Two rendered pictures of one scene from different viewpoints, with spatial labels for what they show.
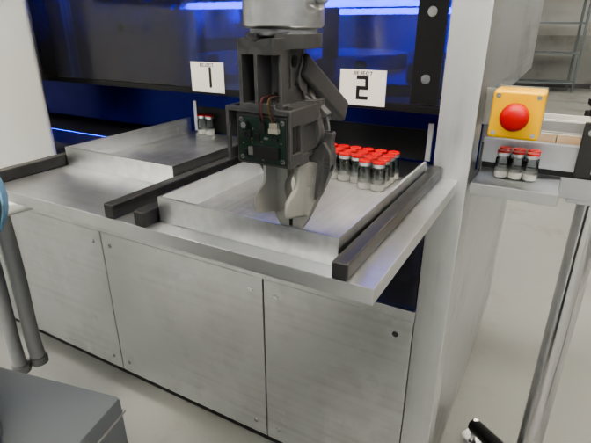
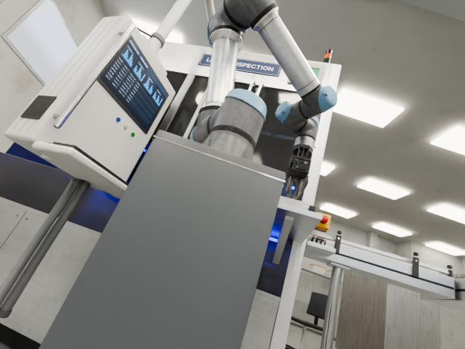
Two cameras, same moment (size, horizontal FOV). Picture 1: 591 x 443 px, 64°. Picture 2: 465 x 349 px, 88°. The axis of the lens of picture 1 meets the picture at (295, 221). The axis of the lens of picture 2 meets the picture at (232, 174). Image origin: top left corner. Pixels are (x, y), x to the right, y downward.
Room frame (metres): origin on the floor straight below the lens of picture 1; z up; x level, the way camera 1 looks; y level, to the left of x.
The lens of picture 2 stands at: (-0.23, 0.43, 0.58)
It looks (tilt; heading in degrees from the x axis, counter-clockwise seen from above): 23 degrees up; 345
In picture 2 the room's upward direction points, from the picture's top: 20 degrees clockwise
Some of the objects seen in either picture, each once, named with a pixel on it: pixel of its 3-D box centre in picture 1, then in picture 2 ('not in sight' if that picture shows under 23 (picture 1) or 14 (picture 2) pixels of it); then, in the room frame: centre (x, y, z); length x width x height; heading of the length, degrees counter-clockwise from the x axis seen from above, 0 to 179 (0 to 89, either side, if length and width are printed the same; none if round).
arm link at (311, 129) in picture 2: not in sight; (307, 129); (0.47, 0.01, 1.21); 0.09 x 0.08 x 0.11; 101
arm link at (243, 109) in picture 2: not in sight; (239, 120); (0.28, 0.33, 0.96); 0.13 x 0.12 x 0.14; 11
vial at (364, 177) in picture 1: (364, 173); not in sight; (0.71, -0.11, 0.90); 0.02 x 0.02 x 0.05
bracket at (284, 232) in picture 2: not in sight; (281, 243); (0.65, -0.10, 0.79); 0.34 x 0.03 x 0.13; 151
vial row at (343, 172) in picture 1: (338, 165); not in sight; (0.76, -0.07, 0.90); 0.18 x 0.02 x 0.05; 61
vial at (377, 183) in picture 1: (378, 176); not in sight; (0.70, -0.13, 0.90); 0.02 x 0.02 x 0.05
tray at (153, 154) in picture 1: (183, 145); not in sight; (0.93, 0.22, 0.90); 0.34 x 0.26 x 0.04; 151
